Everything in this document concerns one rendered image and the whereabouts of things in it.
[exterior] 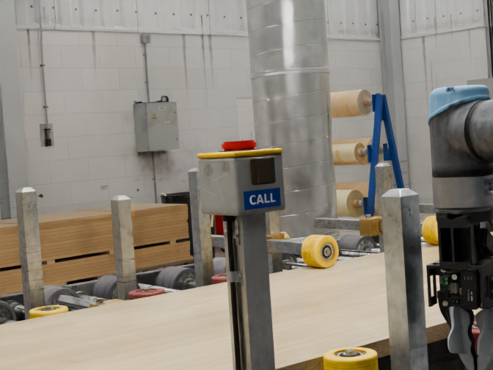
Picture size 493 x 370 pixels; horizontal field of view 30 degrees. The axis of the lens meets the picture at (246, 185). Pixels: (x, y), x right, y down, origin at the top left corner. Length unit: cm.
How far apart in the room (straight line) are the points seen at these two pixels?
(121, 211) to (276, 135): 332
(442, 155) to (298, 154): 430
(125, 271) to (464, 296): 121
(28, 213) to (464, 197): 118
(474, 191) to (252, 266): 29
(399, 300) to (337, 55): 1081
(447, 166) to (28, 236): 118
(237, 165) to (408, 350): 38
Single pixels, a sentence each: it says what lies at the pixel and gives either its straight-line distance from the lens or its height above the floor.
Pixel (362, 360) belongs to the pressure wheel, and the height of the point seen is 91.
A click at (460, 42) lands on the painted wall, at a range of 1218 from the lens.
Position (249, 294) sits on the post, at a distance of 103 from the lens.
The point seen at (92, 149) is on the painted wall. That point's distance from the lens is 942.
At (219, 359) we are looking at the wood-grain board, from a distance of 143.
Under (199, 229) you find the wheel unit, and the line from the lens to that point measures 233.
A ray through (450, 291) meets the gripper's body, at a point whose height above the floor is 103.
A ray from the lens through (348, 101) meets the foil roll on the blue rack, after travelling 871.
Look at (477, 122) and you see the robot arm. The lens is 110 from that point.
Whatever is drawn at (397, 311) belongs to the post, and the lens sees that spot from 123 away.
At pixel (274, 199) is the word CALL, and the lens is 103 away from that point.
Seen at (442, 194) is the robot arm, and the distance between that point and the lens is 115.
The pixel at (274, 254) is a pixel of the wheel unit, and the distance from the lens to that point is 248.
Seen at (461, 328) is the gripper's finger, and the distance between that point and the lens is 122.
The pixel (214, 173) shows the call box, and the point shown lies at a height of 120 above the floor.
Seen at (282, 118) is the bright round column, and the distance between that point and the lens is 544.
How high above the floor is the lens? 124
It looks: 3 degrees down
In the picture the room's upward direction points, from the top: 4 degrees counter-clockwise
